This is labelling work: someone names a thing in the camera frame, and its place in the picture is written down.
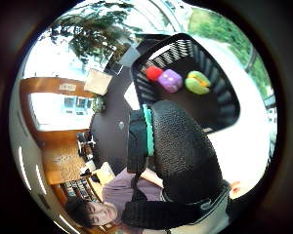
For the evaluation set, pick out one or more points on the black slatted plastic basket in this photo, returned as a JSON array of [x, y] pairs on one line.
[[201, 97]]

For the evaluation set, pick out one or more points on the green yellow plush toy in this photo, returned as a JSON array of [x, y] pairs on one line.
[[197, 83]]

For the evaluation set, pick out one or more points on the purple plush dice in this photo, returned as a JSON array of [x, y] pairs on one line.
[[170, 80]]

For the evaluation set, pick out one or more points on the the person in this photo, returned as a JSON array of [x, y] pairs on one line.
[[127, 191]]

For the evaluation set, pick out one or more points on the white paper sheet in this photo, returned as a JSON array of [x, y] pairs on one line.
[[132, 97]]

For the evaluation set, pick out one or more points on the red plush toy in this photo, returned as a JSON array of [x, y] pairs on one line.
[[153, 73]]

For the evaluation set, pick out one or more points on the beige cardboard box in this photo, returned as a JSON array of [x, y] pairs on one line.
[[98, 82]]

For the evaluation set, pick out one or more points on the wooden bookshelf with books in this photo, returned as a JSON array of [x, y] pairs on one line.
[[79, 190]]

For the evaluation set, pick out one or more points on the wooden framed window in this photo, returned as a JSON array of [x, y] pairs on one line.
[[58, 110]]

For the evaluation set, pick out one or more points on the green leafy tree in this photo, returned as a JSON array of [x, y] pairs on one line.
[[91, 35]]

